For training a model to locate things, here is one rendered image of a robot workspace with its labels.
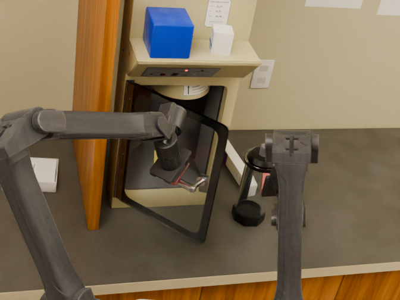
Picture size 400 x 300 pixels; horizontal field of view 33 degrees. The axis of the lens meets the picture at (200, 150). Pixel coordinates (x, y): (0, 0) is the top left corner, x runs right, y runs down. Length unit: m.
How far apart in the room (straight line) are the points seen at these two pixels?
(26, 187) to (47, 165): 0.89
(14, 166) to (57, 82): 1.08
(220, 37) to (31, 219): 0.71
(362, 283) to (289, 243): 0.90
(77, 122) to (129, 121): 0.17
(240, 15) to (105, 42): 0.37
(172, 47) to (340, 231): 0.86
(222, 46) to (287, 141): 0.44
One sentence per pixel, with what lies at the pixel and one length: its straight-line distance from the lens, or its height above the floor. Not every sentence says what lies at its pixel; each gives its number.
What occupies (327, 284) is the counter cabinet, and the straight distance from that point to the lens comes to 2.16.
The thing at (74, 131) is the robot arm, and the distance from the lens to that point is 1.36.
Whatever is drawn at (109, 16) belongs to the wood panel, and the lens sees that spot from 1.61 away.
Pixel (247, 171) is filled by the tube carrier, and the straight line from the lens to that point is 1.99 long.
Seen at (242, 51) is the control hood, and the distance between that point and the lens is 1.77.
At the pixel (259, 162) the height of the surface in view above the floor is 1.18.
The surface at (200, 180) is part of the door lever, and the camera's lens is 1.79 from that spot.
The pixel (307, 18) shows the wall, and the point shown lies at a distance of 2.39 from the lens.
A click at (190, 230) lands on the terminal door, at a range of 1.91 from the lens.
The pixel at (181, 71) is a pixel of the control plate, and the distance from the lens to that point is 1.74.
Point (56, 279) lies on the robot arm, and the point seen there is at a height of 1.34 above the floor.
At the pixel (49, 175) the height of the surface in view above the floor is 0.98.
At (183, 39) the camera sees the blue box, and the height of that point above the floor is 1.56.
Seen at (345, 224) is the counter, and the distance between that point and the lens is 2.22.
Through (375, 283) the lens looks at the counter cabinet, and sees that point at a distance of 2.25.
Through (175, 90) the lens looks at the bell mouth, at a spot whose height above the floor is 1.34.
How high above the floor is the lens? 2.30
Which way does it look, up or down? 35 degrees down
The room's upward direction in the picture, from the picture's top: 11 degrees clockwise
